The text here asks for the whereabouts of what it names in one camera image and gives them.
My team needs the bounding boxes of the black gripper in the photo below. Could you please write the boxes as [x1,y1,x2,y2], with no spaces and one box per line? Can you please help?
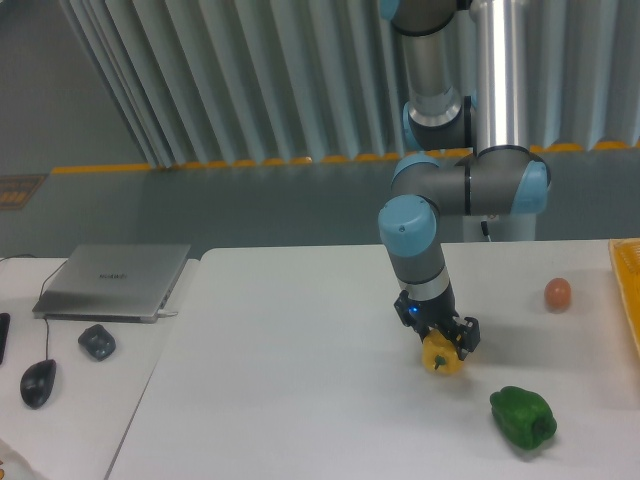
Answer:
[393,285,480,360]

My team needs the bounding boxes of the yellow bell pepper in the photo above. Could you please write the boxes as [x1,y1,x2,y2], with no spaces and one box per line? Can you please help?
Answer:
[421,330,463,375]

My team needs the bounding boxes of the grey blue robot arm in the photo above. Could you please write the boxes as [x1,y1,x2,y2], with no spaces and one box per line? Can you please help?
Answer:
[378,1,551,359]

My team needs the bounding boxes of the green bell pepper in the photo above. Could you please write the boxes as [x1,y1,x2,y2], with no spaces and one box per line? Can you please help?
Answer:
[489,386,557,451]

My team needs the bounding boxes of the yellow plastic basket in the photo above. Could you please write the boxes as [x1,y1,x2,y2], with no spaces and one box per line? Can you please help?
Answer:
[608,238,639,351]

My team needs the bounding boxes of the brown egg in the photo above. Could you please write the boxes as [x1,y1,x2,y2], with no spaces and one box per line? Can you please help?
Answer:
[544,277,572,311]

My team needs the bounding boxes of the silver laptop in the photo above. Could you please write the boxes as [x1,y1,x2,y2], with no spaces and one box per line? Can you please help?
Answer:
[32,244,190,323]

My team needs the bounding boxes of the dark grey earbuds case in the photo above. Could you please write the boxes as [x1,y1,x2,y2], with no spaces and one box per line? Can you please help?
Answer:
[78,324,117,362]

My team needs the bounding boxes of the grey folding partition screen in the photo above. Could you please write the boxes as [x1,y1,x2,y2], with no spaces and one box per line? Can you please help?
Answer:
[62,1,639,168]

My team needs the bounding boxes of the black computer mouse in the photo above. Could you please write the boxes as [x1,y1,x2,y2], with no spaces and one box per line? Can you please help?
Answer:
[19,359,57,410]

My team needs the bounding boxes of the black flat device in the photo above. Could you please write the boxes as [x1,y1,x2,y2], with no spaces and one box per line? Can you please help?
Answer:
[0,312,11,364]

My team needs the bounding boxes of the white orange bag corner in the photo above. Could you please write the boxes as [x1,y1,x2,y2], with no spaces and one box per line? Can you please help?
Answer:
[0,441,37,480]

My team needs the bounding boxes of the black mouse cable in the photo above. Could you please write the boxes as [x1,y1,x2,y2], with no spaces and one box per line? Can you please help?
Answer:
[0,254,74,362]

